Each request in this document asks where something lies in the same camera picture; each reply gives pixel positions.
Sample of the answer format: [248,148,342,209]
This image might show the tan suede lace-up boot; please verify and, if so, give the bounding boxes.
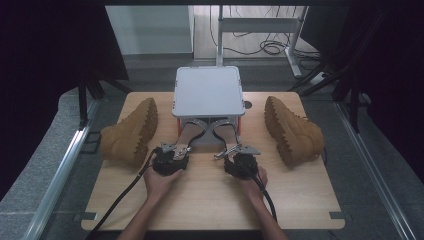
[99,97,159,168]
[264,95,325,168]

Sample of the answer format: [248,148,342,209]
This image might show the white power strip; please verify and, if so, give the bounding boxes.
[309,71,329,86]

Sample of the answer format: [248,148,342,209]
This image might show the white shoe rack orange legs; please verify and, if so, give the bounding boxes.
[171,65,247,148]

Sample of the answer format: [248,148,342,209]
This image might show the white cabinet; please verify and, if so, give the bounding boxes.
[105,4,195,56]

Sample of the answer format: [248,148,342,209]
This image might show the black curtain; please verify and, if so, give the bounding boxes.
[301,0,424,184]
[0,0,130,201]

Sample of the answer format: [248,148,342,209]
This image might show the black silver heeled sandal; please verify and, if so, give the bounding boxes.
[209,118,243,161]
[172,118,209,162]

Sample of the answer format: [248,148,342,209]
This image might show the aluminium rail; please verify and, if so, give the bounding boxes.
[21,99,101,240]
[334,99,418,240]

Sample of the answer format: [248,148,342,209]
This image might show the white metal desk frame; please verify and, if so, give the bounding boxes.
[215,4,309,78]

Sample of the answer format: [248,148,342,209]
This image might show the black floor cables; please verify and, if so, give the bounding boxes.
[209,4,322,62]

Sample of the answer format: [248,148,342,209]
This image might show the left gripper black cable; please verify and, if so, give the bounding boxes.
[87,148,160,240]

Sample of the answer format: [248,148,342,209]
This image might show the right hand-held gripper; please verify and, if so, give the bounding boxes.
[223,143,262,181]

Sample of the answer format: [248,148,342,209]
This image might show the black square bracket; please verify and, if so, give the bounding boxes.
[79,132,102,155]

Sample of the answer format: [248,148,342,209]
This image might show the black metal stand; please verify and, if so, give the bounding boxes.
[287,49,363,134]
[77,70,133,130]

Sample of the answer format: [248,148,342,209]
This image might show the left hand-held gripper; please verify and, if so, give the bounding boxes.
[151,141,191,177]

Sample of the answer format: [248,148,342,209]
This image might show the person's left hand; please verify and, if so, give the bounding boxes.
[143,164,185,202]

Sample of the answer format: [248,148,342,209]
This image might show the person's right hand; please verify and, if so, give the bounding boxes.
[238,165,269,202]

